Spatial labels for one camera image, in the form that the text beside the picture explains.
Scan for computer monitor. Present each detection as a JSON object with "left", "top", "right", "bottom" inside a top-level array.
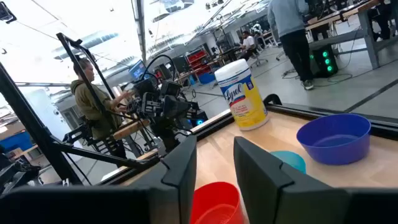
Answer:
[{"left": 128, "top": 59, "right": 149, "bottom": 82}]

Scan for person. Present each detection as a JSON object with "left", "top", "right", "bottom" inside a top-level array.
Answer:
[
  {"left": 267, "top": 0, "right": 315, "bottom": 91},
  {"left": 238, "top": 30, "right": 259, "bottom": 62},
  {"left": 69, "top": 57, "right": 133, "bottom": 160}
]

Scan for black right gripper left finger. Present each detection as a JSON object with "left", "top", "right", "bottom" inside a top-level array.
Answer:
[{"left": 0, "top": 134, "right": 198, "bottom": 224}]

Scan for black diagonal frame strut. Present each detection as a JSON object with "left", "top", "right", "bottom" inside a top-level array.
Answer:
[{"left": 52, "top": 141, "right": 160, "bottom": 171}]

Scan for black cable loop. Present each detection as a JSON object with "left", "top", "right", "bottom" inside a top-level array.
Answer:
[{"left": 141, "top": 54, "right": 177, "bottom": 82}]

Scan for thin black frame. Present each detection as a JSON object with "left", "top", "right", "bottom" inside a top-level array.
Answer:
[{"left": 55, "top": 32, "right": 116, "bottom": 125}]

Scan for red plastic cup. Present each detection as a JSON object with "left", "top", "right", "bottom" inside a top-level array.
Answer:
[{"left": 190, "top": 181, "right": 245, "bottom": 224}]

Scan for red storage rack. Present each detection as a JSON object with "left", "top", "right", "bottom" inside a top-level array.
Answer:
[{"left": 185, "top": 49, "right": 213, "bottom": 77}]

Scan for blue plastic bowl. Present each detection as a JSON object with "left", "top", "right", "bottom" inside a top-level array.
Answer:
[{"left": 295, "top": 113, "right": 372, "bottom": 166}]

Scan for grey workbench wooden top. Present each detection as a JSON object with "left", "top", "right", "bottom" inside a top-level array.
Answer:
[{"left": 305, "top": 0, "right": 398, "bottom": 70}]

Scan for blue storage bin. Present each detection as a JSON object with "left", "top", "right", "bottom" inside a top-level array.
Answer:
[
  {"left": 0, "top": 129, "right": 34, "bottom": 154},
  {"left": 198, "top": 72, "right": 216, "bottom": 85}
]

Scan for teal plastic bowl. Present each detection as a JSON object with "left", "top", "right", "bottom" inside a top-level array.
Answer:
[{"left": 270, "top": 150, "right": 307, "bottom": 175}]

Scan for wooden station table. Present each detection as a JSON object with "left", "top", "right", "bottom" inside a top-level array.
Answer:
[{"left": 111, "top": 119, "right": 151, "bottom": 141}]

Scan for black frame post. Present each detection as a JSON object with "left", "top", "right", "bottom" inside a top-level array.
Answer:
[{"left": 0, "top": 62, "right": 82, "bottom": 186}]

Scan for Lysol wipes canister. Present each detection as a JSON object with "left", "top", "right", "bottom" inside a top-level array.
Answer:
[{"left": 214, "top": 58, "right": 270, "bottom": 132}]

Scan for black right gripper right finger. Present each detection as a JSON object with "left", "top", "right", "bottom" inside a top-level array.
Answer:
[{"left": 233, "top": 136, "right": 398, "bottom": 224}]

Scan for office chair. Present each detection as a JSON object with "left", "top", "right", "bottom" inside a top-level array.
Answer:
[{"left": 248, "top": 35, "right": 269, "bottom": 68}]

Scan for computer tower blue lights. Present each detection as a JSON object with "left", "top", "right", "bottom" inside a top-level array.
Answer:
[{"left": 188, "top": 110, "right": 210, "bottom": 129}]

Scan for computer tower green lights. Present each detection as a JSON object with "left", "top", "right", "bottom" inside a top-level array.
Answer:
[{"left": 308, "top": 43, "right": 340, "bottom": 79}]

